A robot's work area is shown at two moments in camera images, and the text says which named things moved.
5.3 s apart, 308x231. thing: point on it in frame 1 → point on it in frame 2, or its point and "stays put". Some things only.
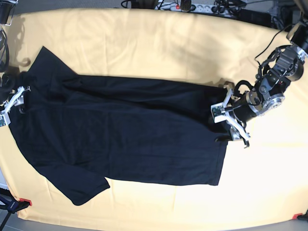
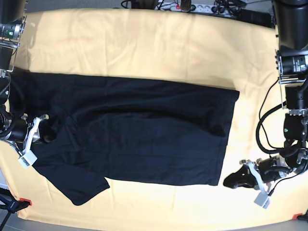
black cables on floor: (227, 7) stays put
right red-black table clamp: (301, 216) stays put
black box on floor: (262, 18) stays put
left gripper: (7, 83) → (20, 132)
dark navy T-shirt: (79, 128) stays put
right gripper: (247, 105) → (271, 169)
